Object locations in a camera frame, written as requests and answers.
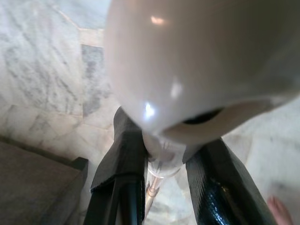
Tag bare human foot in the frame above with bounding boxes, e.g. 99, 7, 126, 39
267, 195, 294, 225

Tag beige hand broom purple bristles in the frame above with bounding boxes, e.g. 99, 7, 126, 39
103, 0, 300, 214

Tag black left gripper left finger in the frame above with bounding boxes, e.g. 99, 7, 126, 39
85, 105, 150, 225

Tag dark brown furniture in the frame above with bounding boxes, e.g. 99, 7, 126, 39
0, 135, 89, 225

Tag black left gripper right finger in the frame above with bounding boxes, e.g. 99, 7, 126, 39
184, 137, 279, 225

